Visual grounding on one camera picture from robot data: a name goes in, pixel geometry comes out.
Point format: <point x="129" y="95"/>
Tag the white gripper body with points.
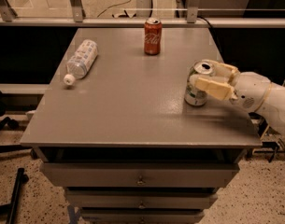
<point x="249" y="90"/>

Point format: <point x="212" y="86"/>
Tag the white green 7up can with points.
<point x="194" y="96"/>

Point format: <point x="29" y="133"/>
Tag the black metal stand leg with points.
<point x="9" y="210"/>

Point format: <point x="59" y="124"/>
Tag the grey drawer cabinet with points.
<point x="130" y="108"/>

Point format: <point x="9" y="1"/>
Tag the grey drawer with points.
<point x="141" y="175"/>
<point x="141" y="199"/>
<point x="142" y="216"/>

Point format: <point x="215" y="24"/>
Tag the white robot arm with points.
<point x="272" y="109"/>

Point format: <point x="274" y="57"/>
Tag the top grey drawer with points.
<point x="141" y="175"/>

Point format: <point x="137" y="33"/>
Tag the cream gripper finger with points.
<point x="217" y="87"/>
<point x="222" y="69"/>

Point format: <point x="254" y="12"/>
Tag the metal window frame rail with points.
<point x="133" y="13"/>

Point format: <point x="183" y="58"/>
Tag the bottom grey drawer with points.
<point x="142" y="216"/>

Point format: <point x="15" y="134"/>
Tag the yellow metal frame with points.
<point x="271" y="147"/>

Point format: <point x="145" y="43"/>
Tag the middle grey drawer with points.
<point x="141" y="199"/>

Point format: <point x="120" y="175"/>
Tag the red coca-cola can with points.
<point x="152" y="37"/>

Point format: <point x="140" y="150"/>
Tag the clear plastic water bottle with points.
<point x="80" y="63"/>

